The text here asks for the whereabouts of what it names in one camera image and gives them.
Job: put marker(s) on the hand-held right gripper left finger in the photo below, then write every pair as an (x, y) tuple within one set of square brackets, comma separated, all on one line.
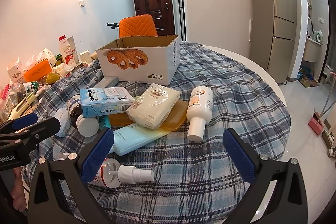
[(97, 153)]

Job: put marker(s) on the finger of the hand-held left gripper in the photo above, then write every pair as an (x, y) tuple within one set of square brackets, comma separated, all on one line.
[(25, 120), (46, 128)]

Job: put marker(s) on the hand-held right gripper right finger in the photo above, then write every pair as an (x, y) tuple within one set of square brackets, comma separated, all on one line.
[(239, 155)]

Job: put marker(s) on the white packet blue print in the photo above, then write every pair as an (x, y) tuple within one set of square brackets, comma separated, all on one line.
[(61, 121)]

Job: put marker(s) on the dark jar white cap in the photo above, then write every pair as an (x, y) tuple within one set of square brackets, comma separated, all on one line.
[(84, 121)]

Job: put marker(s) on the clear spray bottle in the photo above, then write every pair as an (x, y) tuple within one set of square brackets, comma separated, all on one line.
[(126, 172)]

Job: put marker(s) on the light blue wipes pack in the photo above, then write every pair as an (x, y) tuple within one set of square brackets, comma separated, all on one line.
[(134, 140)]

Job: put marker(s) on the light blue paper box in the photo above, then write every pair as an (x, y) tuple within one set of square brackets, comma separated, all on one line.
[(105, 102)]

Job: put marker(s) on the white lotion bottle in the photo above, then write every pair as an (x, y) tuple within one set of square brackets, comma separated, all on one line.
[(200, 106)]

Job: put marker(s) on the orange plastic pack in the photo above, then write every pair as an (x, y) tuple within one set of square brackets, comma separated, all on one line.
[(176, 116)]

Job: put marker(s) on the white cloth packet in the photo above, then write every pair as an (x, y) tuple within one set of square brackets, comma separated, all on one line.
[(155, 106)]

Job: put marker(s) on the cardboard box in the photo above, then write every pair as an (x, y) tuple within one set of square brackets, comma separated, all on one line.
[(157, 64)]

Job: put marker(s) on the person's left forearm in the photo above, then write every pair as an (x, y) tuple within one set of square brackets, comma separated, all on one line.
[(19, 187)]

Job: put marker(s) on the teal packet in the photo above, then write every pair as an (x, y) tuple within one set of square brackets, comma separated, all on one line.
[(105, 123)]

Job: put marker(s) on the green white can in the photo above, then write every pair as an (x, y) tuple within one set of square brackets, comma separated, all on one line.
[(30, 87)]

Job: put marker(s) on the white paper bag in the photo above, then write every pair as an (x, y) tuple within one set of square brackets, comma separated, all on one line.
[(16, 70)]

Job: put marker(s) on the yellow bag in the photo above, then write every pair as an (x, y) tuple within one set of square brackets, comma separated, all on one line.
[(52, 77)]

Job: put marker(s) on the orange tissue pack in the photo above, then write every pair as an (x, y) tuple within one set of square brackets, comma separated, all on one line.
[(38, 70)]

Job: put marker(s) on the blue plaid cloth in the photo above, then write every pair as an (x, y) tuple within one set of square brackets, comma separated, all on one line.
[(223, 98)]

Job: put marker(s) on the crumpled white plastic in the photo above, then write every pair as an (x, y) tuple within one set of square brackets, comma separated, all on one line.
[(63, 69)]

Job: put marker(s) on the clear plastic bag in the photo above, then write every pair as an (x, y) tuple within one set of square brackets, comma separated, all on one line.
[(42, 54)]

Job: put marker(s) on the pale blue long box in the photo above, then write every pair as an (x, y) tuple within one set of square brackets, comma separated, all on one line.
[(106, 82)]

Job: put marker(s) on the white carton red print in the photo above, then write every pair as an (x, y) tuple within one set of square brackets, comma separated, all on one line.
[(73, 53)]

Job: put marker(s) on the small white box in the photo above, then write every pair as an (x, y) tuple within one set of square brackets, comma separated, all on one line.
[(84, 57)]

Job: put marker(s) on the red capped milk bottle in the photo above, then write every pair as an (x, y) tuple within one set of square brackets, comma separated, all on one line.
[(63, 47)]

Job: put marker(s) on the pink dustpan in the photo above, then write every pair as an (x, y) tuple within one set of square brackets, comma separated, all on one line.
[(317, 124)]

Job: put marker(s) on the beige plush toy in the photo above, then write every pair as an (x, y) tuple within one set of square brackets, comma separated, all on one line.
[(94, 56)]

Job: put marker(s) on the slipper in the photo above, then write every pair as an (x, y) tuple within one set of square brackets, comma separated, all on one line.
[(329, 140)]

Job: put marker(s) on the doormat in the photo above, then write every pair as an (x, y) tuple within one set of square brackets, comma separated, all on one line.
[(309, 82)]

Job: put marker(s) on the blue basin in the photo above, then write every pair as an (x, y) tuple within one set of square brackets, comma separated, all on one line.
[(304, 74)]

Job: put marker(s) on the black bicycle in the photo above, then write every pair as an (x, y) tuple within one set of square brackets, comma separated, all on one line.
[(113, 25)]

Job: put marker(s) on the orange chair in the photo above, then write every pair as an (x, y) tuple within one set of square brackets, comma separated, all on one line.
[(136, 26)]

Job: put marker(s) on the large detergent bottle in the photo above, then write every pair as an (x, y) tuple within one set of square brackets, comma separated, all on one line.
[(319, 36)]

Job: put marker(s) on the beige refrigerator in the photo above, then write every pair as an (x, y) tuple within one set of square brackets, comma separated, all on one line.
[(275, 16)]

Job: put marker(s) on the dark sliding door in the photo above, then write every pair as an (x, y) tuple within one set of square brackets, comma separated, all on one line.
[(330, 29)]

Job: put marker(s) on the brown door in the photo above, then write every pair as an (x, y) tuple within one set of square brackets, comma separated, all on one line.
[(153, 3)]

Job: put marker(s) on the white wall strip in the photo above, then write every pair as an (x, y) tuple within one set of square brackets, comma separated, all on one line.
[(250, 29)]

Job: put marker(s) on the white light switch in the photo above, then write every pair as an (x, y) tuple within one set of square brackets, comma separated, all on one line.
[(82, 3)]

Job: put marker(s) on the white wall socket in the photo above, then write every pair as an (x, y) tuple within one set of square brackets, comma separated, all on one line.
[(320, 19)]

